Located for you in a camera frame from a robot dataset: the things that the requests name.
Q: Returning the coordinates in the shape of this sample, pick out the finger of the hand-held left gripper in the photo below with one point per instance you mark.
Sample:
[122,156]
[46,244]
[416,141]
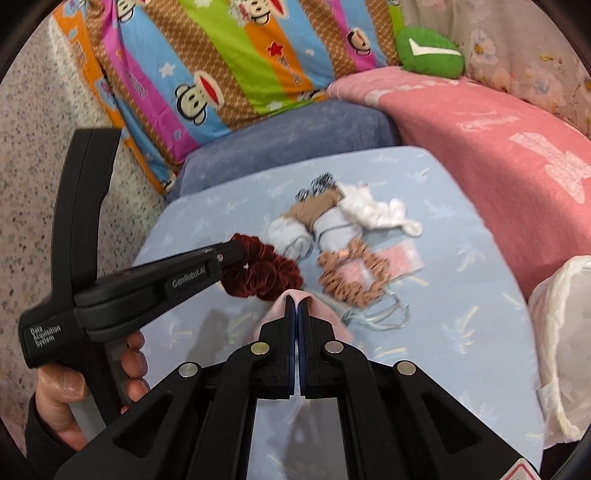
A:
[228,256]

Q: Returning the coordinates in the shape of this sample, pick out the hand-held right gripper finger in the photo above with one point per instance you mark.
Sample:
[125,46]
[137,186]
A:
[290,355]
[301,355]

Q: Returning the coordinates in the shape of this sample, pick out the dark red velvet scrunchie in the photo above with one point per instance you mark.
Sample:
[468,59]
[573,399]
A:
[263,277]

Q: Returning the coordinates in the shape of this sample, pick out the pink cloth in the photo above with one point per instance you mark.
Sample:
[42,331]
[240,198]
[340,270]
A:
[332,323]

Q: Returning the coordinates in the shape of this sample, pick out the beige stocking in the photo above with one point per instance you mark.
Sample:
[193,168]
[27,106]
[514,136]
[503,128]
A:
[318,205]

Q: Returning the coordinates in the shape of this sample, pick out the leopard print scrunchie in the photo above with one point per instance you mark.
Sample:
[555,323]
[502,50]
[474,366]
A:
[318,182]

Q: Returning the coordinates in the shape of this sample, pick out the person's left hand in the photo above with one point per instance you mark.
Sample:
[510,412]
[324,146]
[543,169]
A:
[60,392]

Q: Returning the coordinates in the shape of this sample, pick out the light blue sock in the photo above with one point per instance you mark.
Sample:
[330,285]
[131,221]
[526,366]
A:
[339,230]
[286,237]

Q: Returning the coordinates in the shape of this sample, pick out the brown patterned scrunchie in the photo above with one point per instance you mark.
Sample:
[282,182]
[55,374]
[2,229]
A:
[337,287]

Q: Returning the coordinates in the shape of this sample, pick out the pink packet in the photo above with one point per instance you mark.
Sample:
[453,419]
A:
[406,261]

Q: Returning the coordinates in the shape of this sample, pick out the blue-grey cushion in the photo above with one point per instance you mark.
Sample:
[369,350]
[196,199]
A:
[300,129]

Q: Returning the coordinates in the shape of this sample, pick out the white cloth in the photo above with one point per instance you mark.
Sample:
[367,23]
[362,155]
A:
[369,207]

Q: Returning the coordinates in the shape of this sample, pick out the colourful striped cartoon quilt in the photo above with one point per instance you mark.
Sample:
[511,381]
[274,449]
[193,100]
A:
[207,46]

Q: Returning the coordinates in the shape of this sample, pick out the white plastic bag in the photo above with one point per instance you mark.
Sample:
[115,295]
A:
[563,332]

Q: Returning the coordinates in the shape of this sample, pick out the pink blanket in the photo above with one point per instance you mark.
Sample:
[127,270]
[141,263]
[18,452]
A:
[485,152]

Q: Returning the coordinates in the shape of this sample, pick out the green pillow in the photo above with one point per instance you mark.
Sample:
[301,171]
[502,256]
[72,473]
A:
[429,62]

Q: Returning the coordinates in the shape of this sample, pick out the floral cloth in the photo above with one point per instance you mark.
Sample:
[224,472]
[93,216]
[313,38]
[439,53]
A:
[517,46]

